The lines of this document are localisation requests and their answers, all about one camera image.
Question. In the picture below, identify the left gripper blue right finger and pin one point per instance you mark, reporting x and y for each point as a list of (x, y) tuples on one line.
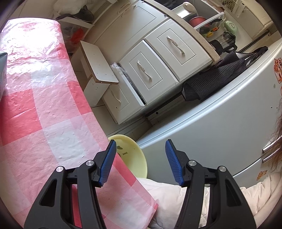
[(174, 162)]

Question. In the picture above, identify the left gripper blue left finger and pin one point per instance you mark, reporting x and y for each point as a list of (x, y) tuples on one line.
[(105, 162)]

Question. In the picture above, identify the yellow plastic trash bin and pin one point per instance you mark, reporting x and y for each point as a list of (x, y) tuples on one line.
[(131, 154)]

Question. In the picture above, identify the pink checkered tablecloth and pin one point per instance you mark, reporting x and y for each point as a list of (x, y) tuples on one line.
[(50, 140)]

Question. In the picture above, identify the dark striped cloth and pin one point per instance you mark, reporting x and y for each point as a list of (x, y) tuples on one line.
[(204, 84)]

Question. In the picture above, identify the small white wooden stool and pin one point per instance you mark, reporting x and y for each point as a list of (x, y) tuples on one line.
[(92, 71)]

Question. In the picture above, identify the white drawer cabinet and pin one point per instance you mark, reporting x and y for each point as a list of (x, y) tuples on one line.
[(149, 67)]

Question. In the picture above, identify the white shelf rack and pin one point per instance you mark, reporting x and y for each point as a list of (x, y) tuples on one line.
[(80, 13)]

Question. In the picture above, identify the crushed blue milk carton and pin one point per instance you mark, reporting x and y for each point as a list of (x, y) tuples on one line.
[(3, 72)]

